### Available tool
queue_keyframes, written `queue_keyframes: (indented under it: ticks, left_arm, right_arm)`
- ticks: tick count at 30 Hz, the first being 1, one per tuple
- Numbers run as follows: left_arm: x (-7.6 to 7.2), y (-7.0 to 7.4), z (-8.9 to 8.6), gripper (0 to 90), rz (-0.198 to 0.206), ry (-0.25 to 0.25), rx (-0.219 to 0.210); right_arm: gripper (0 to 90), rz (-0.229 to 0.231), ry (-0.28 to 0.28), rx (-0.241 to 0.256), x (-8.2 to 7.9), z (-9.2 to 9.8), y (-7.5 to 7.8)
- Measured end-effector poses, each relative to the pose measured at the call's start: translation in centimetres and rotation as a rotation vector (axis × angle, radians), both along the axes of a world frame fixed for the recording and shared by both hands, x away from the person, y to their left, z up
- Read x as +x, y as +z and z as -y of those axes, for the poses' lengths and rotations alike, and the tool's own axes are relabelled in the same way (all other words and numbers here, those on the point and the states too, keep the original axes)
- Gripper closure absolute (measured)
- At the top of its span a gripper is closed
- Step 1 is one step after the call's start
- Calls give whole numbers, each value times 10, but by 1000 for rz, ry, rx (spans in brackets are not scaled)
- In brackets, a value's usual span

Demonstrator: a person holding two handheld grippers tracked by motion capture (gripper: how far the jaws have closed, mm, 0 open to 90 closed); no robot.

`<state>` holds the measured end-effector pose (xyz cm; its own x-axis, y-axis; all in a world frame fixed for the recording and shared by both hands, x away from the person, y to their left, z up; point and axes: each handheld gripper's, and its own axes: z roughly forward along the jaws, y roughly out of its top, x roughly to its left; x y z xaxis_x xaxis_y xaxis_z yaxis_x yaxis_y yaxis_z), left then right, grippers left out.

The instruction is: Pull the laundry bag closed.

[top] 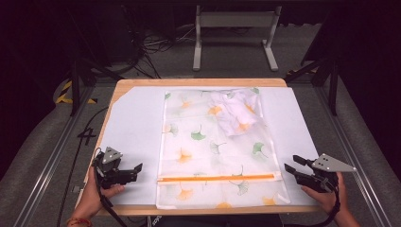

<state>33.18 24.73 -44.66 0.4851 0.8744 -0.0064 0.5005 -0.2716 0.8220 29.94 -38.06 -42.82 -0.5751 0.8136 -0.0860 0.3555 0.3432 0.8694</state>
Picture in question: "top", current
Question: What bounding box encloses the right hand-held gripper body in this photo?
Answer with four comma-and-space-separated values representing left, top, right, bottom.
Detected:
296, 153, 357, 194

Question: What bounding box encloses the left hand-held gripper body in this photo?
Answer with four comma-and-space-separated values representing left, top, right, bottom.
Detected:
93, 146, 140, 190

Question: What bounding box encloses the leaf print mesh laundry bag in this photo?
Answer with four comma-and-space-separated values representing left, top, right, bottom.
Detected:
155, 87, 291, 210

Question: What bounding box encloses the person's right hand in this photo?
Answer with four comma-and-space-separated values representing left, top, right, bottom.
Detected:
300, 171, 348, 216

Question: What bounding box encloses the person's left hand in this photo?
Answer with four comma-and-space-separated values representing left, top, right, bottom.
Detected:
82, 166, 126, 218

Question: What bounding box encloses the white table sheet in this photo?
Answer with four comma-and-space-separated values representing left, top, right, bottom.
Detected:
98, 86, 320, 206

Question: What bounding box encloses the white crumpled garment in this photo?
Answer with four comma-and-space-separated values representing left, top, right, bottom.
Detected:
209, 89, 263, 138

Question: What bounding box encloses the black metal stand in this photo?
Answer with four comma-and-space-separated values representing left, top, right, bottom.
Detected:
284, 56, 340, 117
64, 8, 126, 117

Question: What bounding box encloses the person's dark clothing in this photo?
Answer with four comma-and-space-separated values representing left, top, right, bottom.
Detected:
147, 214, 285, 227

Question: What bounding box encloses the yellow black hazard tape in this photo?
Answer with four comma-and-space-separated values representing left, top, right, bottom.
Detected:
55, 79, 98, 105

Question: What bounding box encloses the wooden table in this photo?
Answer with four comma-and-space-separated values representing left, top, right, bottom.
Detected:
82, 78, 323, 218

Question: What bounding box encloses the white metal stand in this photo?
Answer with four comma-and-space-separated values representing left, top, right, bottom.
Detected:
192, 5, 283, 72

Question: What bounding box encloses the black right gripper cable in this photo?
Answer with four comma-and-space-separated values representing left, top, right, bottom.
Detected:
310, 176, 342, 227

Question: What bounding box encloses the black floor cable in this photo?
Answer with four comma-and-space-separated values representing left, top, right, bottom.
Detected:
55, 106, 110, 227

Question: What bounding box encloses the aluminium floor rail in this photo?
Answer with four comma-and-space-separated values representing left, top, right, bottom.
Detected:
12, 84, 96, 227
314, 84, 393, 227

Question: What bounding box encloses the red bracelet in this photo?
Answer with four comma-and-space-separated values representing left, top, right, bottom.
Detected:
66, 217, 93, 227

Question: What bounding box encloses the bundle of black cables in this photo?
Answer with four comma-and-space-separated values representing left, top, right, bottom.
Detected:
121, 4, 198, 79

